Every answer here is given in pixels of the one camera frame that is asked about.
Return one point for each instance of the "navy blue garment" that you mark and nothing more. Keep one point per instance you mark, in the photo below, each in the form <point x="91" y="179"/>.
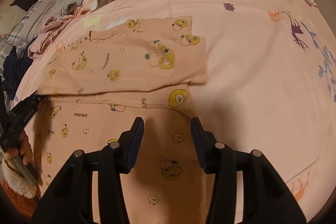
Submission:
<point x="14" y="68"/>

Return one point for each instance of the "plaid pillow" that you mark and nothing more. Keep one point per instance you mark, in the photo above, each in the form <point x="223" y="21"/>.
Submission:
<point x="14" y="39"/>

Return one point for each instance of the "peach duck print shirt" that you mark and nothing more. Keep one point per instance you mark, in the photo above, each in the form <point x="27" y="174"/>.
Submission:
<point x="96" y="86"/>

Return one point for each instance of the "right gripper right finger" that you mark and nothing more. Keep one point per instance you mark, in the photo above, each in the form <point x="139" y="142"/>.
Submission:
<point x="266" y="198"/>

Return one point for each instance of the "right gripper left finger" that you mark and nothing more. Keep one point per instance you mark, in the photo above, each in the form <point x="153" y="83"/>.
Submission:
<point x="68" y="199"/>

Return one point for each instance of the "pink printed duvet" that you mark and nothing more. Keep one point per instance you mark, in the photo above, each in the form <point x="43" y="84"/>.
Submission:
<point x="270" y="81"/>

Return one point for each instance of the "left hand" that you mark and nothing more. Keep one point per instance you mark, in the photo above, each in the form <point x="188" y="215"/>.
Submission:
<point x="25" y="150"/>

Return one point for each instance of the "pink crumpled garment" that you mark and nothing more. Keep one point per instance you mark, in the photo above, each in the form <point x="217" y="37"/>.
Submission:
<point x="50" y="31"/>

